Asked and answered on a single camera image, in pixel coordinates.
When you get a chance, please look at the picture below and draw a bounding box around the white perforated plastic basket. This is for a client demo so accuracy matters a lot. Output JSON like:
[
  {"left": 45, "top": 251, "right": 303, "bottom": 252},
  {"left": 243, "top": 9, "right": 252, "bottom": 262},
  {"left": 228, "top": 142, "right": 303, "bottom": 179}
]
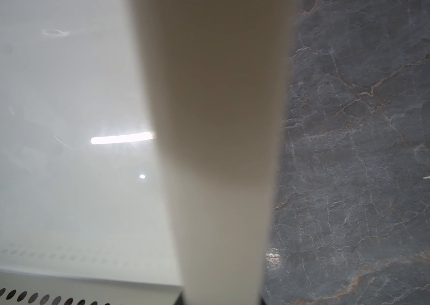
[{"left": 0, "top": 0, "right": 300, "bottom": 305}]

